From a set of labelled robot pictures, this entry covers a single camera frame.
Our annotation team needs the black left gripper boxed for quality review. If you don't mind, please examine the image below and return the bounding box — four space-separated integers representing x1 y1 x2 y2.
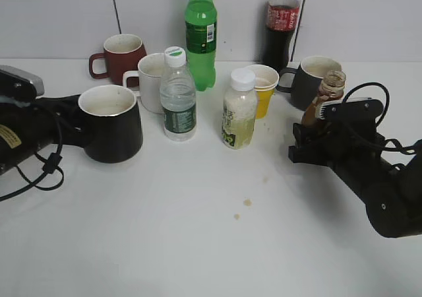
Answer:
1 95 81 174

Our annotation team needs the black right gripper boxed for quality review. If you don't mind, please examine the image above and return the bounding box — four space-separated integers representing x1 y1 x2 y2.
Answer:
288 121 396 185

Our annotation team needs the brown Nescafe coffee bottle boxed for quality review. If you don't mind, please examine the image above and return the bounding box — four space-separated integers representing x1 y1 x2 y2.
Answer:
301 70 346 128

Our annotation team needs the black mug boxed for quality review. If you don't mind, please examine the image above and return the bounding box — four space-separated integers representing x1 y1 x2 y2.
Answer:
78 84 143 164

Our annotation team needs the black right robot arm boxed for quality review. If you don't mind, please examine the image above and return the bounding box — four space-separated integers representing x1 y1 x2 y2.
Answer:
288 121 421 238

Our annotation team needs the yellow paper cup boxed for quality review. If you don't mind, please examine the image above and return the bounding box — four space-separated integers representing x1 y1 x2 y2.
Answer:
255 88 274 119

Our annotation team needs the white paper cup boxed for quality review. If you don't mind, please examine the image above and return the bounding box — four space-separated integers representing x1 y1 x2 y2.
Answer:
245 64 280 91

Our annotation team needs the dark grey mug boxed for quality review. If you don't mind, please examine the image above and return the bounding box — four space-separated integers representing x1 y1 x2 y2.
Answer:
276 55 342 111

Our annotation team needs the cloudy juice bottle white cap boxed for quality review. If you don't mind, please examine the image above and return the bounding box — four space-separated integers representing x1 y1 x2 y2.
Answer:
222 68 258 150

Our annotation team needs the dark red mug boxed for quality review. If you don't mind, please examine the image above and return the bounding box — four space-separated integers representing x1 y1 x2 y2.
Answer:
88 34 146 86

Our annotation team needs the white mug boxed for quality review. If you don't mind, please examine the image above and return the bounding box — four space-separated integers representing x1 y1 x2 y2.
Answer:
123 53 165 114

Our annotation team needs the cola bottle red label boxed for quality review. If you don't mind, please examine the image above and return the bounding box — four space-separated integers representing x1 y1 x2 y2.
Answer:
262 0 301 71

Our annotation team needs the clear water bottle green label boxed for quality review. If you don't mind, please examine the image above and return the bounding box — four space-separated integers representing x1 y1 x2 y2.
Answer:
160 46 196 142

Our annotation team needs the green soda bottle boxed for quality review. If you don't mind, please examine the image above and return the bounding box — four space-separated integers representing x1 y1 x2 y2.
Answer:
185 0 218 91

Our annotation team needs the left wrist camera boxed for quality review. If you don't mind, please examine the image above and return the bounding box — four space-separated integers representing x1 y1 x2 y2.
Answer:
1 65 44 108

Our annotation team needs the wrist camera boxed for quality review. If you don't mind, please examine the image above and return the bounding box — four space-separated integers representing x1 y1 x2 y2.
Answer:
316 97 384 121
1 65 44 108

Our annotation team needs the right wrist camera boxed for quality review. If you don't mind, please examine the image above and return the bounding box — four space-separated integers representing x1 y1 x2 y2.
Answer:
316 97 384 121

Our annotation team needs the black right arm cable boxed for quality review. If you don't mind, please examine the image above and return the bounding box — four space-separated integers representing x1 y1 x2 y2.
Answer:
342 82 417 155

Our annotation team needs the black wall cable right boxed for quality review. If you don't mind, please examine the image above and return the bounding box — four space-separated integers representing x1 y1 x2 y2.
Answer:
289 0 311 63

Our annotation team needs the black wall cable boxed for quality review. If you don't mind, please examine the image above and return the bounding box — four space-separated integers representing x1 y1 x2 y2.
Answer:
108 0 123 36
289 0 311 63

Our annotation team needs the black wall cable left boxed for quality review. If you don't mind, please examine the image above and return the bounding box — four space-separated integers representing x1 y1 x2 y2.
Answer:
108 0 123 36

